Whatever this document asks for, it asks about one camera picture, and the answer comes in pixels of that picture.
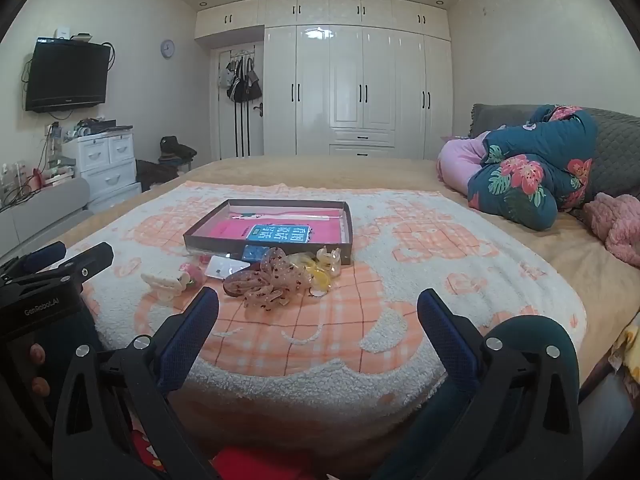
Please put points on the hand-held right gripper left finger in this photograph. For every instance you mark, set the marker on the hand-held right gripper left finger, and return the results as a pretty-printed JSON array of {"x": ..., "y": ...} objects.
[{"x": 190, "y": 340}]

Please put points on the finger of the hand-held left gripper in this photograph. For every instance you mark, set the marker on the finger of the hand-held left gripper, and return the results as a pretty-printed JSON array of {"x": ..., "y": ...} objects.
[
  {"x": 87, "y": 260},
  {"x": 45, "y": 255}
]

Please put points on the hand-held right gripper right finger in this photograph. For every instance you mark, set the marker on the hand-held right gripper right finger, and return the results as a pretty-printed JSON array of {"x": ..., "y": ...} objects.
[{"x": 445, "y": 340}]

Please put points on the white hair claw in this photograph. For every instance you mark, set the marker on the white hair claw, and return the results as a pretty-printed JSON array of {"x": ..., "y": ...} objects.
[{"x": 162, "y": 284}]

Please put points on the white earring card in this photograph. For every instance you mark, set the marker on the white earring card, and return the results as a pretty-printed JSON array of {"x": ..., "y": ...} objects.
[{"x": 222, "y": 266}]

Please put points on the grey cardboard box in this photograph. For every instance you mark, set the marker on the grey cardboard box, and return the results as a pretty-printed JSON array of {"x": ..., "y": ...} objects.
[{"x": 220, "y": 246}]

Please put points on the pink speckled hair clip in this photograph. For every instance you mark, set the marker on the pink speckled hair clip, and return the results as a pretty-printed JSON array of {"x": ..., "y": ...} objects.
[{"x": 275, "y": 280}]

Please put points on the yellow hair clip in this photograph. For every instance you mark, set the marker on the yellow hair clip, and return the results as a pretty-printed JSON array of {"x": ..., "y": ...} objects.
[{"x": 300, "y": 262}]

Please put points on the cream small hair claw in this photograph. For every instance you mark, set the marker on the cream small hair claw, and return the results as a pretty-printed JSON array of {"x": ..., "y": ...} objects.
[{"x": 330, "y": 260}]

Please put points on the person's left hand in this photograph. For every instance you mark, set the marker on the person's left hand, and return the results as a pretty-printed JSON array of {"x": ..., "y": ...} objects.
[{"x": 36, "y": 353}]

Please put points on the grey upholstered bench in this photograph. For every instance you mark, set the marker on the grey upholstered bench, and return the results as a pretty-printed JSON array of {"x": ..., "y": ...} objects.
[{"x": 45, "y": 210}]

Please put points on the white drawer cabinet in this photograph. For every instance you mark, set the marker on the white drawer cabinet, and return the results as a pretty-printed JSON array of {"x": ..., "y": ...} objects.
[{"x": 107, "y": 170}]

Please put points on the pink book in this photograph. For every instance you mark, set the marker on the pink book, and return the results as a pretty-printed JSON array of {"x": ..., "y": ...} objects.
[{"x": 280, "y": 232}]

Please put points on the dark clothes pile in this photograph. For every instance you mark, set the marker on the dark clothes pile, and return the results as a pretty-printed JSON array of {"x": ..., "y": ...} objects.
[{"x": 175, "y": 150}]

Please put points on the bed with tan sheet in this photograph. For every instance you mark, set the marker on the bed with tan sheet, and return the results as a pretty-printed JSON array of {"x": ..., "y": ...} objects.
[{"x": 575, "y": 280}]

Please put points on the pink cloth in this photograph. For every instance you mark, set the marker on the pink cloth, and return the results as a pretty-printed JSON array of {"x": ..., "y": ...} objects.
[{"x": 457, "y": 160}]

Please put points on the yellow patterned cloth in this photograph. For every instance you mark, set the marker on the yellow patterned cloth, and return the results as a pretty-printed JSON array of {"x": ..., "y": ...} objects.
[{"x": 629, "y": 345}]

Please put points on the white door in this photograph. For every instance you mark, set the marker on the white door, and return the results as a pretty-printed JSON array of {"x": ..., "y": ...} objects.
[{"x": 222, "y": 125}]

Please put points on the floral blue quilt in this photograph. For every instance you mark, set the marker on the floral blue quilt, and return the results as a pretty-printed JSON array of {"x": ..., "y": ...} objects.
[{"x": 545, "y": 160}]

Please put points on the pink knit blanket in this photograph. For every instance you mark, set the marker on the pink knit blanket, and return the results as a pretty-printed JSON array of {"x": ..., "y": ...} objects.
[{"x": 617, "y": 225}]

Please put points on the white router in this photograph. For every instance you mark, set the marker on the white router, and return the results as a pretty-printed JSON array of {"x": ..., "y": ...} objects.
[{"x": 62, "y": 33}]

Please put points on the grey hanging bag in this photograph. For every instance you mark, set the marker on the grey hanging bag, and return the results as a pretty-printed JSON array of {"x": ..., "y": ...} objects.
[{"x": 225, "y": 77}]

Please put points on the black hanging bag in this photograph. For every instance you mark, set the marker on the black hanging bag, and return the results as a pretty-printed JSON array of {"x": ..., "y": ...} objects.
[{"x": 245, "y": 87}]

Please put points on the white wardrobe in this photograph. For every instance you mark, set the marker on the white wardrobe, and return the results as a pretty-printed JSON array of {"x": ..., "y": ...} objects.
[{"x": 350, "y": 85}]

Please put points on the black wall television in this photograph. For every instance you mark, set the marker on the black wall television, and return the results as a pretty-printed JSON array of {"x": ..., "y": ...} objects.
[{"x": 65, "y": 75}]

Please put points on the round wall clock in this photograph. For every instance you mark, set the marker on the round wall clock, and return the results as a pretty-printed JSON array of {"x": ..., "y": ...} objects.
[{"x": 167, "y": 48}]

